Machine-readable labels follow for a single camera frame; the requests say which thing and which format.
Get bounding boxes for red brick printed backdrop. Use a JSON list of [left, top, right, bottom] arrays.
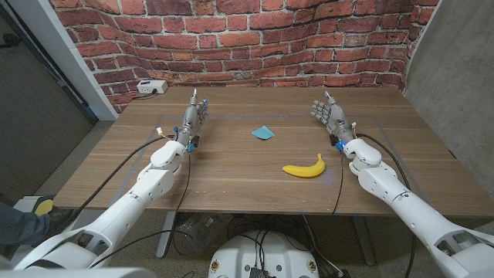
[[48, 0, 441, 115]]

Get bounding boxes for white floor cable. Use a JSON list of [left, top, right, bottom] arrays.
[[302, 214, 343, 276]]

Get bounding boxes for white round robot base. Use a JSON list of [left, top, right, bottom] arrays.
[[208, 230, 320, 278]]

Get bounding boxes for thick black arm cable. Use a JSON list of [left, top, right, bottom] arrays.
[[354, 133, 418, 278], [67, 135, 174, 232]]

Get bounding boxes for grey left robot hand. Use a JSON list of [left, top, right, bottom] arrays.
[[176, 87, 210, 147]]

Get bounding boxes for grey metal table leg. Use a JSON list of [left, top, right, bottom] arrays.
[[156, 211, 178, 259], [351, 215, 376, 266]]

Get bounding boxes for clear plastic bag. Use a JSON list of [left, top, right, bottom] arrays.
[[175, 212, 228, 256]]

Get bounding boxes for white power strip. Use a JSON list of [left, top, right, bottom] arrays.
[[136, 80, 169, 95]]

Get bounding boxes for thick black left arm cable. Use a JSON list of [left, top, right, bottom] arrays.
[[67, 135, 174, 232]]

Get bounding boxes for yellow toy banana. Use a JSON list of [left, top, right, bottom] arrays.
[[282, 153, 327, 178]]

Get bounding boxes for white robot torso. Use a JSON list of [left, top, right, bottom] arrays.
[[0, 268, 155, 278]]

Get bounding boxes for white device with yellow disc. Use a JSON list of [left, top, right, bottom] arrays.
[[15, 195, 57, 217]]

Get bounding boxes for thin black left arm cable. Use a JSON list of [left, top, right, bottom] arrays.
[[90, 150, 196, 270]]

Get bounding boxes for black shoe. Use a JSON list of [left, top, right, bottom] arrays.
[[32, 208, 74, 246]]

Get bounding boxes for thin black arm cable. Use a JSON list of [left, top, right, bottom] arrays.
[[90, 150, 196, 270], [330, 150, 345, 216]]

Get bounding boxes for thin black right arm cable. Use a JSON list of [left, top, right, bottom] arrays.
[[330, 150, 345, 216]]

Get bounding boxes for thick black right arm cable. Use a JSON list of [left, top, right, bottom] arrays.
[[354, 133, 418, 278]]

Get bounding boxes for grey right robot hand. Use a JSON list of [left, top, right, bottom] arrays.
[[310, 90, 356, 144]]

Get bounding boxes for black power strip cord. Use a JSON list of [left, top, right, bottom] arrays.
[[132, 89, 158, 100]]

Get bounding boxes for person's leg in jeans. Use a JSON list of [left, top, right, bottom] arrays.
[[0, 202, 51, 254]]

